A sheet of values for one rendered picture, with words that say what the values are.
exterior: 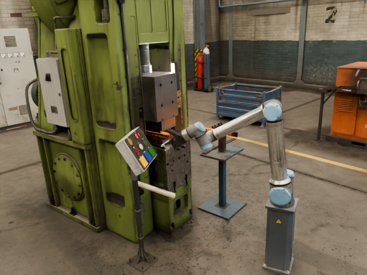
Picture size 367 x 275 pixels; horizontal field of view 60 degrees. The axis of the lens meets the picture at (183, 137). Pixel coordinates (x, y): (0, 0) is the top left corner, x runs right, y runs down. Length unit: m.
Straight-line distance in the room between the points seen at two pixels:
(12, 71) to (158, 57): 5.03
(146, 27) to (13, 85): 5.31
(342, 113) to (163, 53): 3.59
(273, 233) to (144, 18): 2.05
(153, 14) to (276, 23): 8.38
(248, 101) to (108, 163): 4.10
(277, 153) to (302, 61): 8.44
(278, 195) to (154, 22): 1.76
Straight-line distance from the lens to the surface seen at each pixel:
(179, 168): 3.11
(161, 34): 3.03
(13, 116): 7.93
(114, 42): 2.67
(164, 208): 3.21
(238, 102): 6.78
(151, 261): 3.04
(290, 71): 10.86
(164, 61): 3.18
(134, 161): 2.36
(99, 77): 2.95
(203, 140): 2.40
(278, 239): 2.78
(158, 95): 2.80
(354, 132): 5.92
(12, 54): 7.82
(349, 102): 5.82
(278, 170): 2.34
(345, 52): 10.12
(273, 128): 2.23
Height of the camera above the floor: 1.93
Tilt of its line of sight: 19 degrees down
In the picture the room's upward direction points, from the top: 3 degrees counter-clockwise
